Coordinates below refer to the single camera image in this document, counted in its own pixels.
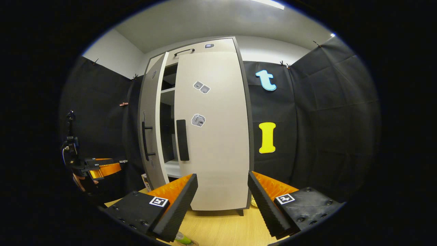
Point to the long ceiling light strip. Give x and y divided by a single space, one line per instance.
269 3

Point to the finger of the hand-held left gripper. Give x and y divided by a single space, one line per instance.
109 162
107 170

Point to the white cabinet drawer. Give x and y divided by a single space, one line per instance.
222 46

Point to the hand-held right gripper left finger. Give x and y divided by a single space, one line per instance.
177 205

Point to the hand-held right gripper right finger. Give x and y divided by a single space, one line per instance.
264 205

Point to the green label plastic bottle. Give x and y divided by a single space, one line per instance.
184 239

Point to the white and grey cabinet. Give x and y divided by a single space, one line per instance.
170 169

